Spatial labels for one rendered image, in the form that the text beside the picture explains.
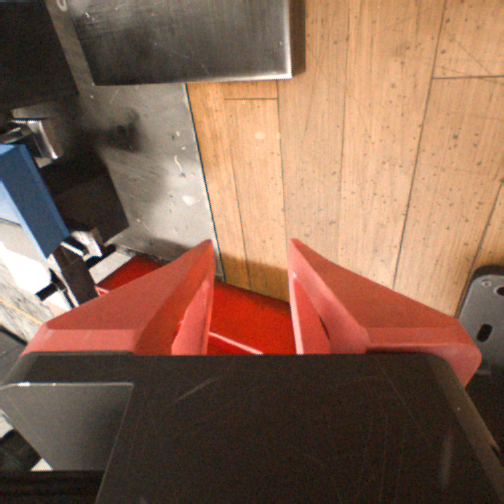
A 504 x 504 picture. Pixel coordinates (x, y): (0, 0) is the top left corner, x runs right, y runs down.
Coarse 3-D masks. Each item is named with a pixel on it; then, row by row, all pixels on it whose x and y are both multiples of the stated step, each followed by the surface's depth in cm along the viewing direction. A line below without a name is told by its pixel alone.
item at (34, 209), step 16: (0, 144) 22; (16, 144) 21; (0, 160) 19; (16, 160) 20; (0, 176) 19; (16, 176) 20; (32, 176) 22; (0, 192) 26; (16, 192) 20; (32, 192) 22; (0, 208) 28; (16, 208) 20; (32, 208) 21; (48, 208) 23; (32, 224) 21; (48, 224) 23; (64, 224) 24; (32, 240) 22; (48, 240) 23; (48, 256) 23
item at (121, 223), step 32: (0, 32) 23; (32, 32) 24; (0, 64) 23; (32, 64) 25; (64, 64) 27; (0, 96) 23; (32, 96) 25; (64, 96) 27; (32, 160) 26; (64, 192) 29; (96, 192) 32; (96, 224) 32
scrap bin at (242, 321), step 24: (144, 264) 37; (96, 288) 35; (216, 288) 32; (240, 288) 32; (216, 312) 29; (240, 312) 29; (264, 312) 29; (288, 312) 28; (216, 336) 27; (240, 336) 27; (264, 336) 26; (288, 336) 26
